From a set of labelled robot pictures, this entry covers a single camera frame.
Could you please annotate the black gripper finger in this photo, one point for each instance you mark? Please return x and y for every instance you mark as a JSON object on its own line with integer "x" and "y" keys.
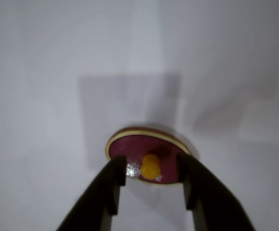
{"x": 211, "y": 202}
{"x": 100, "y": 197}

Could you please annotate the purple oval piece yellow pin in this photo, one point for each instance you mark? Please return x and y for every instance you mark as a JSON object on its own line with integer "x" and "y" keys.
{"x": 134, "y": 144}

